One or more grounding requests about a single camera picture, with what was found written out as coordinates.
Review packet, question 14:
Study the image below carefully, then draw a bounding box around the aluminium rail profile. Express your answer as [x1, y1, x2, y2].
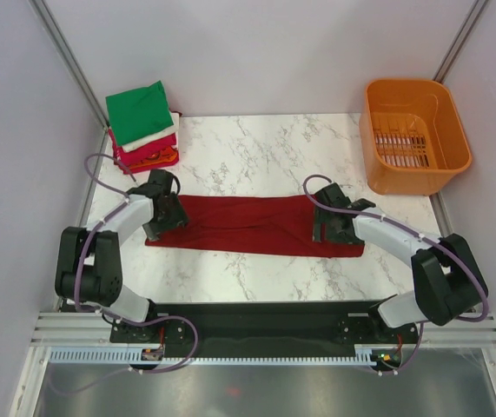
[30, 313, 496, 348]

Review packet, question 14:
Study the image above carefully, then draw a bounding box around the right aluminium frame post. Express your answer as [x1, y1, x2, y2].
[433, 0, 491, 83]

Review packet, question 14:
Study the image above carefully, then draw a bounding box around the white folded t shirt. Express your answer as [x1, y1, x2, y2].
[122, 112, 182, 152]

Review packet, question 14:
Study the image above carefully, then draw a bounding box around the aluminium frame post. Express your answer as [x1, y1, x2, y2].
[30, 0, 109, 129]
[433, 0, 491, 83]

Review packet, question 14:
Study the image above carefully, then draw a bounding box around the orange print folded t shirt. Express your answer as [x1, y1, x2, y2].
[135, 146, 179, 171]

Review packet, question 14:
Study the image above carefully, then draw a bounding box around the orange plastic basket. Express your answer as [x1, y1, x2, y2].
[359, 78, 473, 195]

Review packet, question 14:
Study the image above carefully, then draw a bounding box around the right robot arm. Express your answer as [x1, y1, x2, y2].
[306, 194, 489, 342]

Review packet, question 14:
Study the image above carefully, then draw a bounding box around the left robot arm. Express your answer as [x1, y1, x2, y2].
[55, 169, 188, 341]

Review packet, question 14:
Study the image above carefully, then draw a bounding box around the pink red folded t shirt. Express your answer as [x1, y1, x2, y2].
[108, 129, 178, 174]

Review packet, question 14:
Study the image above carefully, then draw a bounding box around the dark red t shirt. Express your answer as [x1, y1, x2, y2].
[144, 195, 365, 258]

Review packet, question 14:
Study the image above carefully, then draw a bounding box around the white slotted cable duct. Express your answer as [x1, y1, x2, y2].
[49, 346, 402, 366]

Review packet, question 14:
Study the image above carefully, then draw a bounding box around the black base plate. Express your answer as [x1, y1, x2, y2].
[110, 301, 418, 356]

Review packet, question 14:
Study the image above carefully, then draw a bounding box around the left aluminium frame post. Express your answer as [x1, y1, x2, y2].
[30, 0, 109, 129]

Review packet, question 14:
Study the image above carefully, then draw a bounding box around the green folded t shirt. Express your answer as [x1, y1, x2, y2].
[105, 81, 173, 147]

